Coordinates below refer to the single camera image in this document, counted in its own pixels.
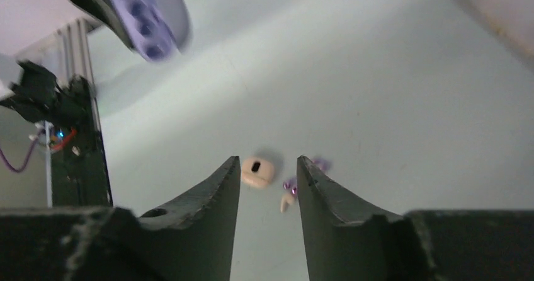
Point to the purple earbud charging case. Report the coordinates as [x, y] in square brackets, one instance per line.
[157, 28]

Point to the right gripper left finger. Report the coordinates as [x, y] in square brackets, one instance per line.
[191, 237]

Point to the purple earbud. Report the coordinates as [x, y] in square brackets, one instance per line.
[323, 164]
[291, 186]

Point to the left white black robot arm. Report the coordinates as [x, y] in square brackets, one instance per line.
[52, 79]

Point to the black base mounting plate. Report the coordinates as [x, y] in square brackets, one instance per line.
[79, 172]

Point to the aluminium frame rail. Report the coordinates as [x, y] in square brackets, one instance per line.
[65, 53]

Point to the beige earbud charging case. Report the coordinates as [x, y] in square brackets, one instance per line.
[257, 172]

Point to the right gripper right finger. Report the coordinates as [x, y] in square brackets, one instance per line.
[345, 236]

